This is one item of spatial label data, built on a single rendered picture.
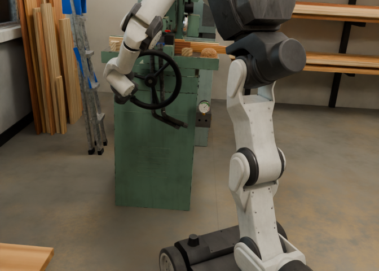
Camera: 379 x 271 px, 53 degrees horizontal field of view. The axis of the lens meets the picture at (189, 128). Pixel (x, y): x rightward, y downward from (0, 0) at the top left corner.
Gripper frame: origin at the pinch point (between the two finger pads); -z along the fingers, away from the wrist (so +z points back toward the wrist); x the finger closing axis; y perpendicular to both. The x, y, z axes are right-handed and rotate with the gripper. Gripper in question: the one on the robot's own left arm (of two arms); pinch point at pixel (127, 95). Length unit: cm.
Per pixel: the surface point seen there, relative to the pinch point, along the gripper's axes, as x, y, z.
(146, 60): 18.8, 7.7, -6.9
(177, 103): 16.3, -14.2, -26.9
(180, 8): 59, 24, -34
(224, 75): 111, 12, -255
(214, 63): 42.6, -15.8, -15.7
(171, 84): 20.8, -6.2, -22.0
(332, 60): 179, -66, -198
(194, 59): 37.0, -7.1, -15.1
